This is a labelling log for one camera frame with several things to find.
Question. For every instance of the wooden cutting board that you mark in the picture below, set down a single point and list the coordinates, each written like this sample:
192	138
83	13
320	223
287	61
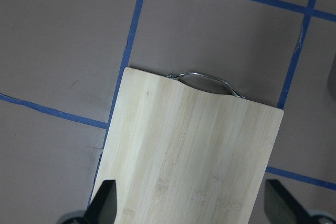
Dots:
182	155

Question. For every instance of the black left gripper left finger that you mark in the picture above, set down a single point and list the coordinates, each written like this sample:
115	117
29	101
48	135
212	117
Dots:
103	208

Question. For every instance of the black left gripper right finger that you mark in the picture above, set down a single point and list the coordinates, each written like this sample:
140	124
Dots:
280	206

